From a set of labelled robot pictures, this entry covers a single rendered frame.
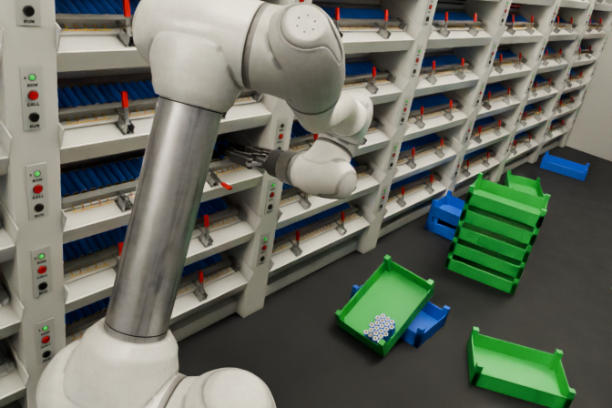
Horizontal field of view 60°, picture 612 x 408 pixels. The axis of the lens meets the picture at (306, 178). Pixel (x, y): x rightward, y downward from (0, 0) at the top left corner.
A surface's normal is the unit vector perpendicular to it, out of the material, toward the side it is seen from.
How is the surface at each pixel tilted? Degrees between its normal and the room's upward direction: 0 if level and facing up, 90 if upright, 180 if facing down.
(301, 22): 50
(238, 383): 8
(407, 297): 27
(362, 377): 0
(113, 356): 38
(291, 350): 0
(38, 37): 90
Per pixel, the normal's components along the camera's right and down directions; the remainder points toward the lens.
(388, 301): -0.16, -0.70
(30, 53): 0.73, 0.38
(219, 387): 0.36, -0.83
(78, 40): 0.41, -0.70
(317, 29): 0.04, -0.29
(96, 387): -0.18, -0.02
